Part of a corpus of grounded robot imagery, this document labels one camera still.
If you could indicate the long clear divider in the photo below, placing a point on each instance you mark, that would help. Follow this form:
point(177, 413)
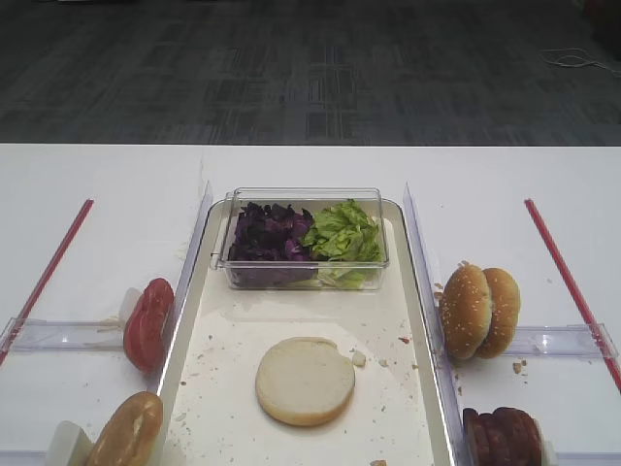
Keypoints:
point(175, 317)
point(452, 427)

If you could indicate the sesame bun front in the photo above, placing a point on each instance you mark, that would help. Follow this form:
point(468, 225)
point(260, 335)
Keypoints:
point(465, 310)

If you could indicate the purple cabbage pile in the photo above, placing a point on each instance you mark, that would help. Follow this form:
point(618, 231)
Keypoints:
point(270, 233)

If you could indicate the white block lower left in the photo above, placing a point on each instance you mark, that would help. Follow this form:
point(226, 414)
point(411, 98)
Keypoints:
point(70, 446)

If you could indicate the bun half lower left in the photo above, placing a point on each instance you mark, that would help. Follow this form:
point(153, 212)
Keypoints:
point(129, 435)

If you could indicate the upper left clear rail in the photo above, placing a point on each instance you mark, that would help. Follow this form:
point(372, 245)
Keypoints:
point(31, 335)

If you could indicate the white block behind tomato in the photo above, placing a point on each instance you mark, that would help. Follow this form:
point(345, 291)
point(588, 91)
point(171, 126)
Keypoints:
point(128, 304)

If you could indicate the right red strip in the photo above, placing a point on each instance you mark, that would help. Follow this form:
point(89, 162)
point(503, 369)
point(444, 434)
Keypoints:
point(589, 319)

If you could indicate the sesame bun rear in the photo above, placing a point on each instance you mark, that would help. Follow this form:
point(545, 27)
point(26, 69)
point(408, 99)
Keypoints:
point(506, 304)

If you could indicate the left red strip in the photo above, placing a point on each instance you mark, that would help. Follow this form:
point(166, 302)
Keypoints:
point(53, 262)

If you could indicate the clear rail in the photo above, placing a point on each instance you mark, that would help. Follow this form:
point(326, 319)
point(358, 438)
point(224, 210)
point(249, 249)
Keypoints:
point(31, 335)
point(587, 459)
point(586, 341)

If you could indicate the right long clear divider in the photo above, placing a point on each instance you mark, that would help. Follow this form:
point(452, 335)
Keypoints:
point(452, 427)

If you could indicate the upper right clear rail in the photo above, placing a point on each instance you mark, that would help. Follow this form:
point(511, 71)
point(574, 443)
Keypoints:
point(586, 341)

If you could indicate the brown meat patties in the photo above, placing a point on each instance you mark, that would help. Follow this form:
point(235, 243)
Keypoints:
point(508, 436)

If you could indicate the bottom bun half on tray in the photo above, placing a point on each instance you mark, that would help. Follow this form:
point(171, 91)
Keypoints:
point(304, 381)

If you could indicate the red tomato slices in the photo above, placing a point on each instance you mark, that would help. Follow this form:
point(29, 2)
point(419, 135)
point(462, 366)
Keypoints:
point(142, 338)

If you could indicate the lower right clear rail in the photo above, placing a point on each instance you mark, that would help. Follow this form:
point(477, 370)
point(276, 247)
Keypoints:
point(587, 459)

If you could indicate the left long clear divider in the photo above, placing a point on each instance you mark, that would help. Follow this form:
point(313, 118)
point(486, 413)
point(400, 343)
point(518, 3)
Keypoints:
point(175, 317)

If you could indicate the white metal tray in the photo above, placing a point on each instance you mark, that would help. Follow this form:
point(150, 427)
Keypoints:
point(394, 415)

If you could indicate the bread crumb piece on tray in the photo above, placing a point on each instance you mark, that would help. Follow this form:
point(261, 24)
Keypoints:
point(358, 359)

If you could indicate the red strip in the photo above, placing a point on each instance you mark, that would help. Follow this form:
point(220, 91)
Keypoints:
point(589, 319)
point(53, 262)

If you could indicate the clear plastic salad container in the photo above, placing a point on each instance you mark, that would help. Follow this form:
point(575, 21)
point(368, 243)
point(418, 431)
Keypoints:
point(312, 199)

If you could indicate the sesame bun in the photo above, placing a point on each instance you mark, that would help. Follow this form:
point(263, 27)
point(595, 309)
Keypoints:
point(506, 304)
point(465, 310)

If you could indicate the green lettuce pile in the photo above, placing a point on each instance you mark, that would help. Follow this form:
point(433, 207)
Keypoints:
point(343, 233)

